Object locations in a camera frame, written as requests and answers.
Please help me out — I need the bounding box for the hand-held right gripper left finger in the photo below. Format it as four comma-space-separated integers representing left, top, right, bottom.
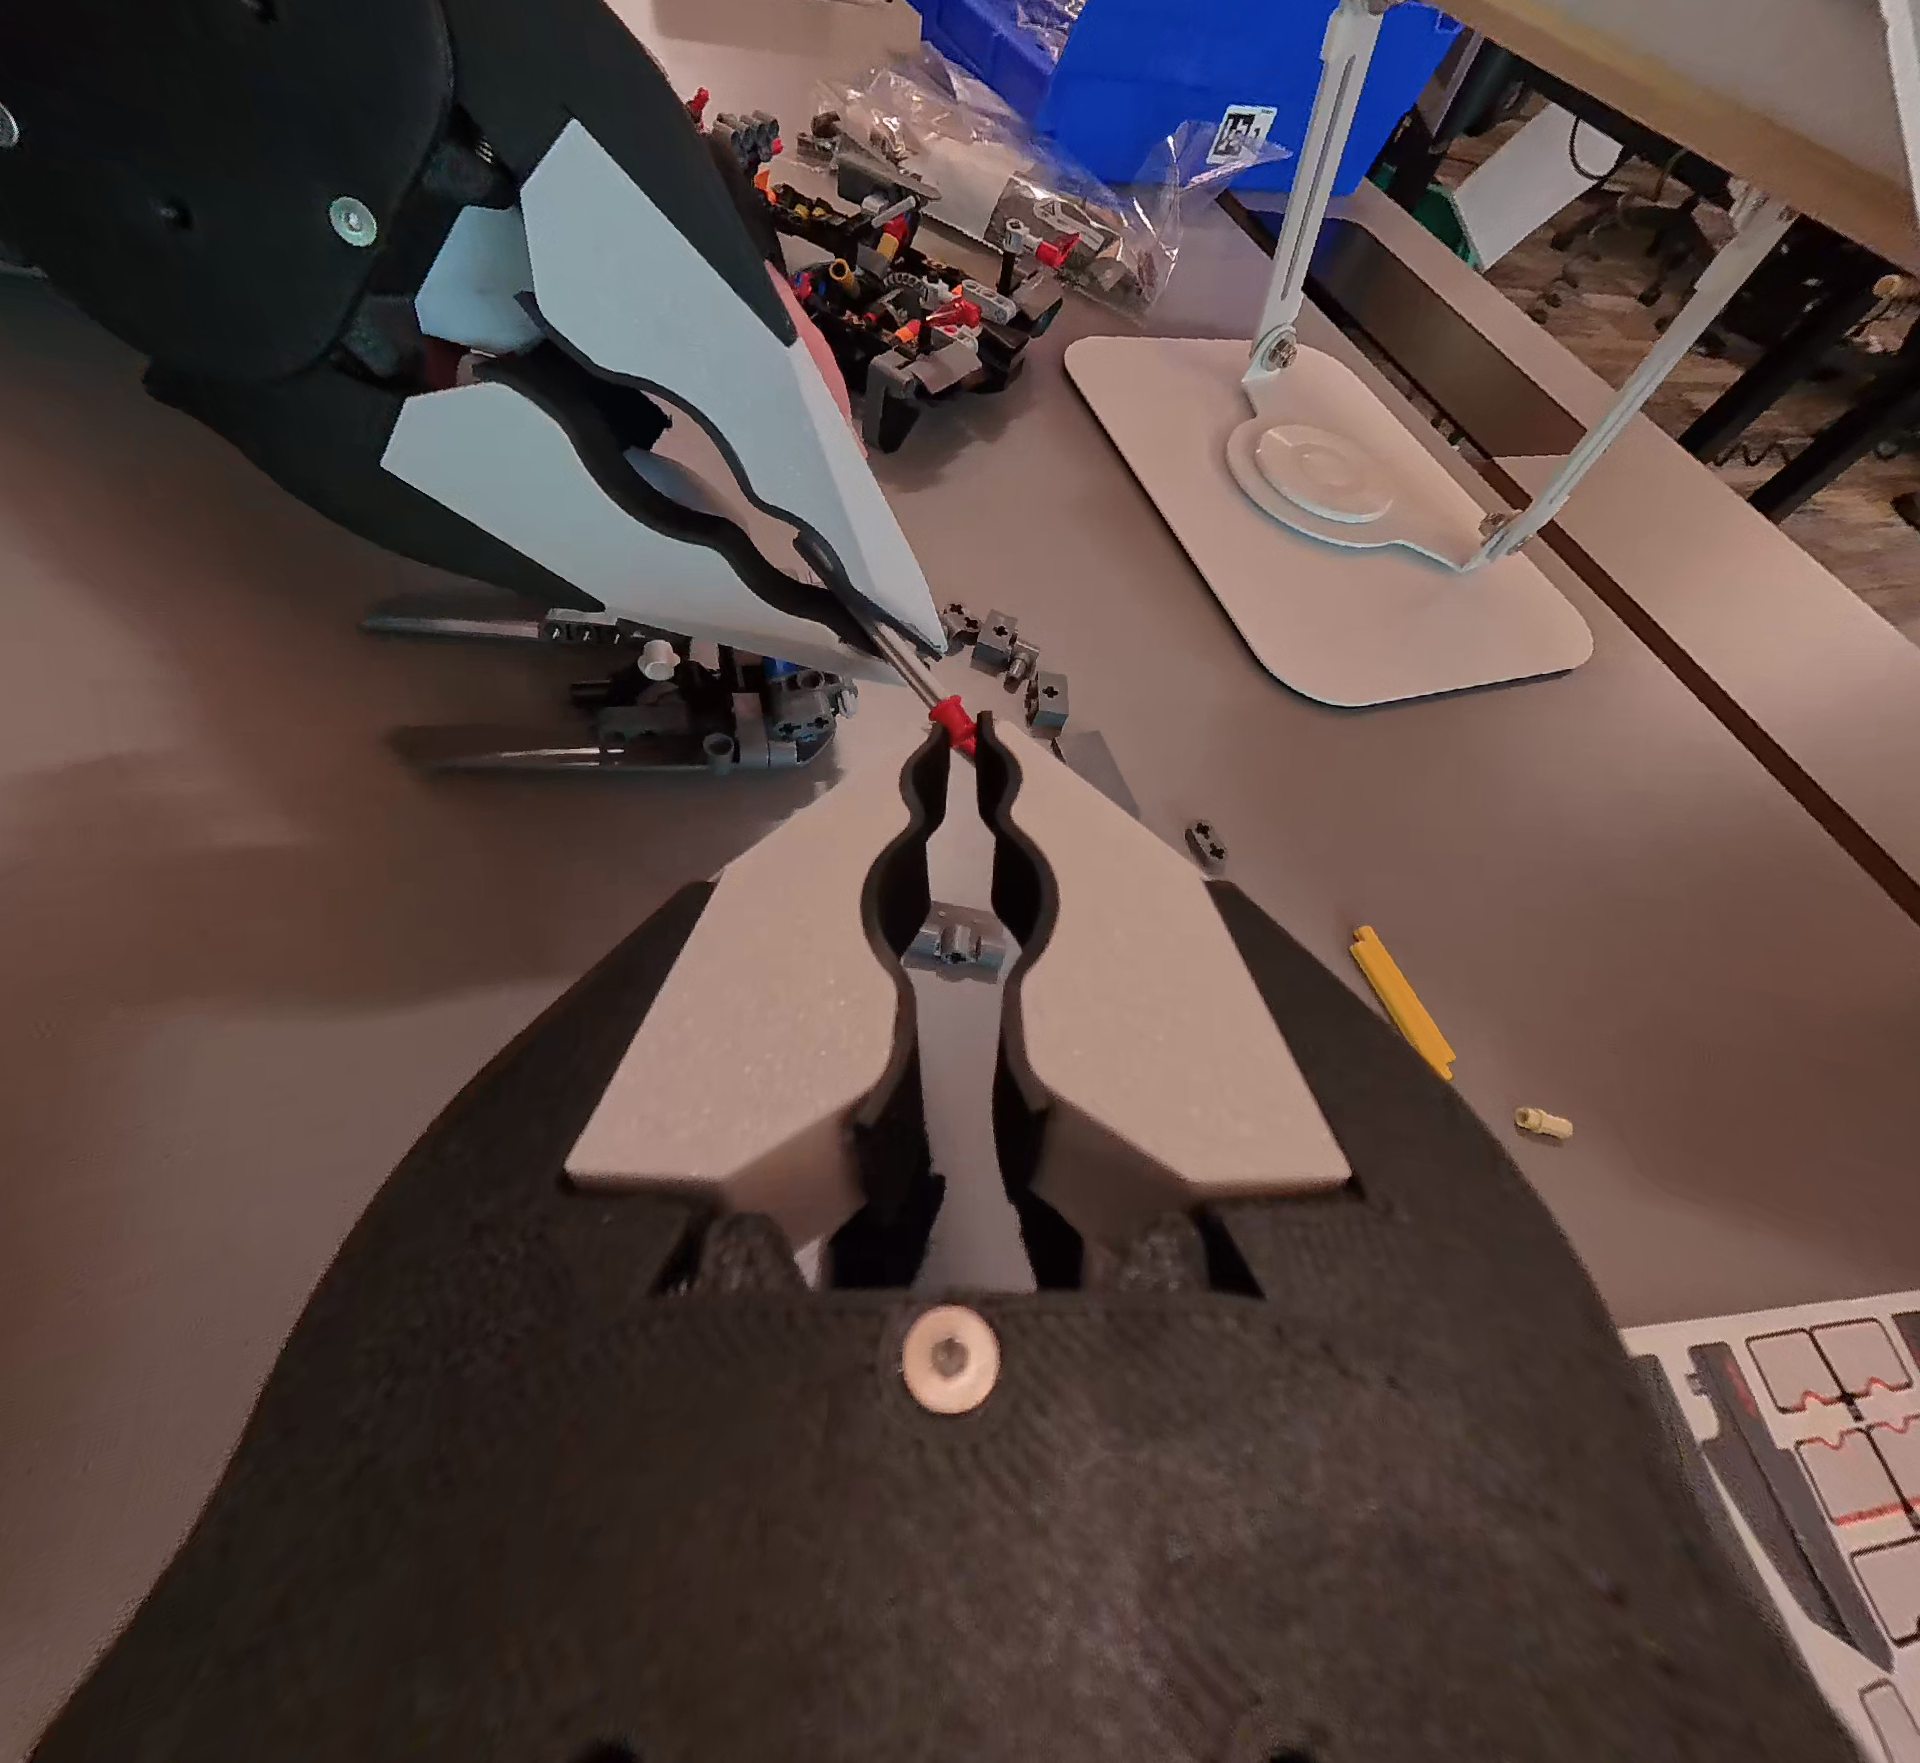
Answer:
564, 719, 953, 1270

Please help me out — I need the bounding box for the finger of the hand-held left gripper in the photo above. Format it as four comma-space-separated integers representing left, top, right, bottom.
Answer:
514, 117, 953, 667
379, 354, 888, 679

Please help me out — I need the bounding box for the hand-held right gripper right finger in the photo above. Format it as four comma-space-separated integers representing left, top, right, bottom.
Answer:
965, 712, 1350, 1270

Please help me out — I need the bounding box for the grey blue lego wing assembly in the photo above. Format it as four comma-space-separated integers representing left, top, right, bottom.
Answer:
358, 606, 859, 782

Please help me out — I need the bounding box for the long grey lego axle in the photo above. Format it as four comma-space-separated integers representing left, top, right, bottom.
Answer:
803, 541, 947, 722

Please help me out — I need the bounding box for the grey lego pin connector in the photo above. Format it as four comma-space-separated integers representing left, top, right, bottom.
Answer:
904, 902, 1009, 980

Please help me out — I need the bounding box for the large black grey lego model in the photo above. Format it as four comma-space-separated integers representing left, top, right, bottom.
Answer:
690, 91, 1074, 452

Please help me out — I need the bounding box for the dark grey flat lego tile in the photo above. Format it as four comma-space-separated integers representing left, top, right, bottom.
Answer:
1056, 729, 1149, 824

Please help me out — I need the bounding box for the clear bag of lego parts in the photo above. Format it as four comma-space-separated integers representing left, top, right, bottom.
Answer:
817, 52, 1188, 325

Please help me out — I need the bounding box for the lego sticker sheet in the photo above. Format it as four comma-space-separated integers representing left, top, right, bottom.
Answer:
1623, 1291, 1920, 1763

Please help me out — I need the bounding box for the cluster of dark grey pieces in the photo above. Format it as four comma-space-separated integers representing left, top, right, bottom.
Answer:
942, 599, 1084, 732

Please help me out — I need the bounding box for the white metal stand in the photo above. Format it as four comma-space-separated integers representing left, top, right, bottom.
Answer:
1063, 0, 1800, 712

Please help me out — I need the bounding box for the black office chair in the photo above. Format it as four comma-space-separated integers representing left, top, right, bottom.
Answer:
1552, 136, 1718, 302

